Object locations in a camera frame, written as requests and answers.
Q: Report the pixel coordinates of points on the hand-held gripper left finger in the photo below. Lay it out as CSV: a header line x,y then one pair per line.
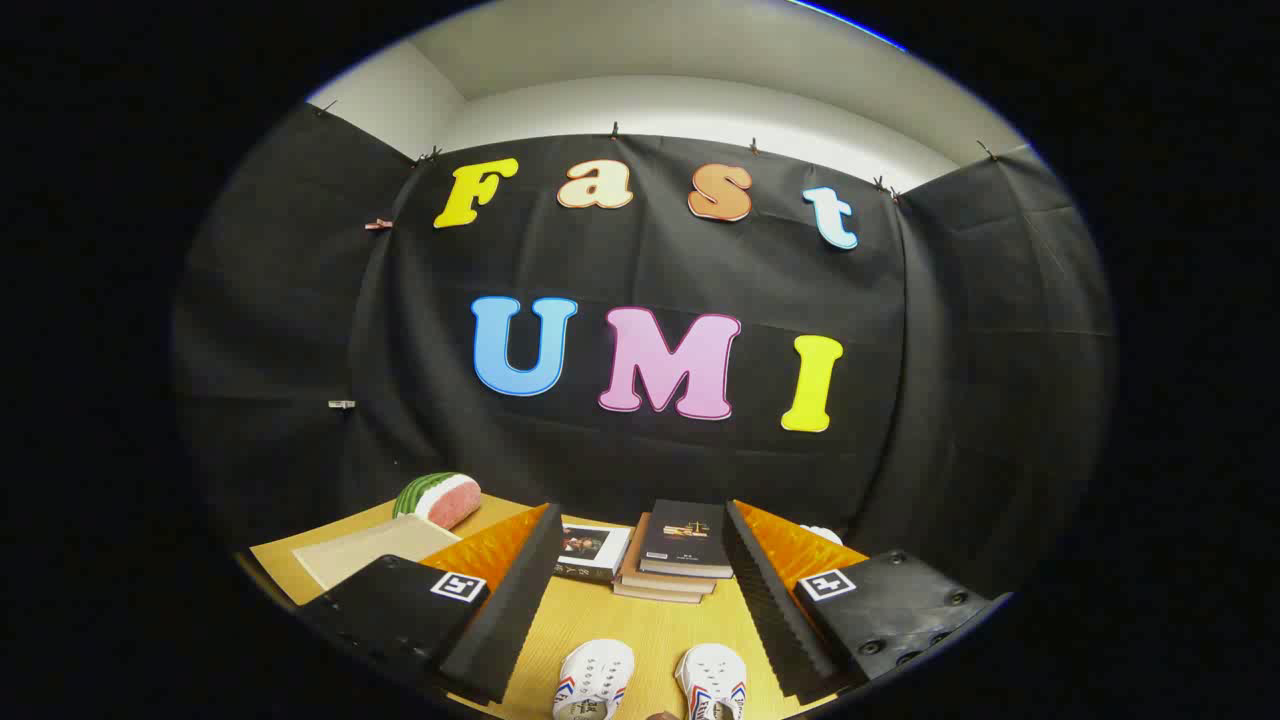
x,y
515,620

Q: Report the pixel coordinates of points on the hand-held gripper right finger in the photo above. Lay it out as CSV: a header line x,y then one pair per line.
x,y
770,610

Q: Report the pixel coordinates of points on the white striped canvas shoe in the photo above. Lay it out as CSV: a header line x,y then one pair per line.
x,y
595,680
712,685

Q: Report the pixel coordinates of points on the cream fabric storage box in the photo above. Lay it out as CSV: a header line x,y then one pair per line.
x,y
370,550

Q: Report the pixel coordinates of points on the white plush toy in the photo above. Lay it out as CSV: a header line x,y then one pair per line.
x,y
825,534

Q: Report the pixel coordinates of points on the white portrait cover book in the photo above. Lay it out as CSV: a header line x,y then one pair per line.
x,y
590,545

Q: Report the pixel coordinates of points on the brown cover book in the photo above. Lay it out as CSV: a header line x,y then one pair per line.
x,y
650,596
632,560

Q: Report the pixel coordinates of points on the watermelon slice plush pillow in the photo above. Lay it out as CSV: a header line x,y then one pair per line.
x,y
445,500

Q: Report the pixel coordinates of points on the black backdrop cloth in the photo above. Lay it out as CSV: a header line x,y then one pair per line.
x,y
650,260

